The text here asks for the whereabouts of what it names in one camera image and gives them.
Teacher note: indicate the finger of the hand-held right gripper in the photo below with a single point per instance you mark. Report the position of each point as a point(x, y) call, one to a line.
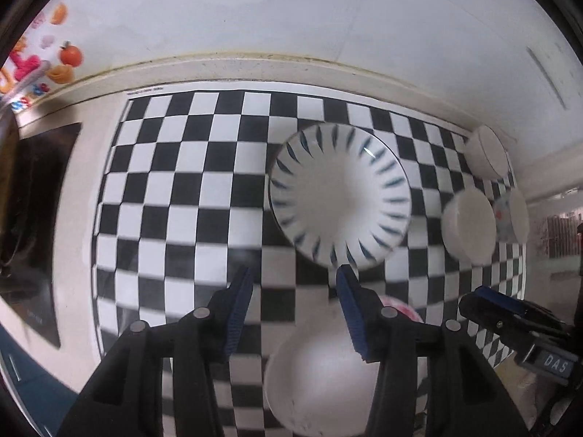
point(487, 316)
point(501, 298)

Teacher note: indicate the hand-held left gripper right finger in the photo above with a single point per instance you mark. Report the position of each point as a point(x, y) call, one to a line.
point(353, 312)

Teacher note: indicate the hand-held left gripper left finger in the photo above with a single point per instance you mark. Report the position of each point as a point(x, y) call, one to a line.
point(239, 312)

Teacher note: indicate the pink patterned bowl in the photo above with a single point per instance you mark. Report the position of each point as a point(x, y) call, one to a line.
point(405, 310)

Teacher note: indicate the large white bowl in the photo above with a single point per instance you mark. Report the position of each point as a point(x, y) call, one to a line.
point(314, 373)

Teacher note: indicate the small white bowl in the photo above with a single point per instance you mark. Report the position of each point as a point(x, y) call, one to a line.
point(487, 152)
point(471, 223)

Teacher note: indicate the white bowl red blue print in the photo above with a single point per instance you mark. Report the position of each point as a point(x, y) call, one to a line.
point(517, 214)

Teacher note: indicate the blue striped white plate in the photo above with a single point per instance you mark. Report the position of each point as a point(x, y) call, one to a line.
point(339, 191)

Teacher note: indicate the black white checkered mat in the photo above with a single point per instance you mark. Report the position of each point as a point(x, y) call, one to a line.
point(182, 191)

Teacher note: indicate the black induction cooktop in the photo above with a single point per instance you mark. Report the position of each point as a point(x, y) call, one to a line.
point(41, 236)

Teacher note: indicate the blue cabinet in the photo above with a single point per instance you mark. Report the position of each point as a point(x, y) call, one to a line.
point(27, 373)

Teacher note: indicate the colourful wall stickers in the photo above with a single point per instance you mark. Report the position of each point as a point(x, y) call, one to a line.
point(68, 54)

